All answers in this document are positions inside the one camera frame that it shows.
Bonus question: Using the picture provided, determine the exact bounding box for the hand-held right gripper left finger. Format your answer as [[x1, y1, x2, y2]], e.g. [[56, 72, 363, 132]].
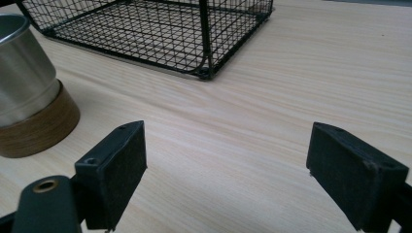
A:
[[74, 119, 148, 233]]

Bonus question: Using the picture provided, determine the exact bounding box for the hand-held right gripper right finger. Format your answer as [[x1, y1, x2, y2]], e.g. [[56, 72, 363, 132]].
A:
[[305, 121, 410, 233]]

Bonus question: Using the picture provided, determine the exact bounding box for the black wire mesh basket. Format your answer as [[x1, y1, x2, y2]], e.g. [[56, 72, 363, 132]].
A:
[[15, 0, 275, 81]]

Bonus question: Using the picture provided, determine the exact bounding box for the steel cup with wooden base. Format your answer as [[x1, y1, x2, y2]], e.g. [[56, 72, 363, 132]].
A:
[[0, 13, 81, 159]]

